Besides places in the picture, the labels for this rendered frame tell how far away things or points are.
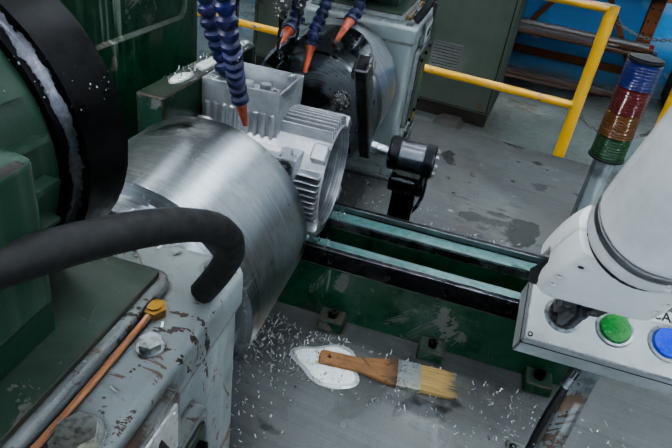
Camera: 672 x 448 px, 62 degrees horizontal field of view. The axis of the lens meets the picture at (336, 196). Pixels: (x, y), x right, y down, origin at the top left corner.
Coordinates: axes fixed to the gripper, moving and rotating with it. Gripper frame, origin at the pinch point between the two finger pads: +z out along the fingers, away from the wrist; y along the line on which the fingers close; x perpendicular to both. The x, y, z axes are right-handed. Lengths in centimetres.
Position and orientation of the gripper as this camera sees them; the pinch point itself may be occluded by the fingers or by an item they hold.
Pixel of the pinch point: (572, 305)
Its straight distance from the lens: 60.2
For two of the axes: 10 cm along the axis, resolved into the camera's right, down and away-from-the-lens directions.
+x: -3.0, 8.4, -4.5
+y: -9.5, -2.5, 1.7
